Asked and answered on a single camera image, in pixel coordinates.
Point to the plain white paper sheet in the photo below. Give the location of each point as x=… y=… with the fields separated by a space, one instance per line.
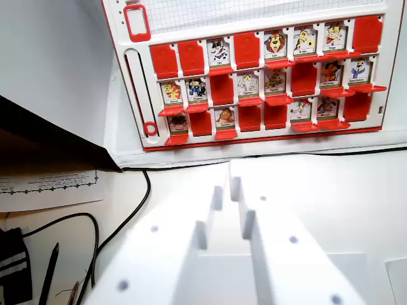
x=397 y=286

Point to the printed white paper sheet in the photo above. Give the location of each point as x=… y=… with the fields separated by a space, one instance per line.
x=47 y=193

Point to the red flap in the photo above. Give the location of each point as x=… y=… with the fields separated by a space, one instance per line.
x=190 y=58
x=222 y=89
x=176 y=139
x=171 y=111
x=198 y=108
x=163 y=62

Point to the red and white game board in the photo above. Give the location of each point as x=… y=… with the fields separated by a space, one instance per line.
x=254 y=19

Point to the black object with white stripes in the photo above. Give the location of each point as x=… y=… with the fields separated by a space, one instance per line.
x=14 y=270

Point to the thin brown stick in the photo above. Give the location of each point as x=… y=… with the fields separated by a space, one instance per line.
x=75 y=292

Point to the penguin picture card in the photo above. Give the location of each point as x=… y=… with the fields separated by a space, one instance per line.
x=197 y=90

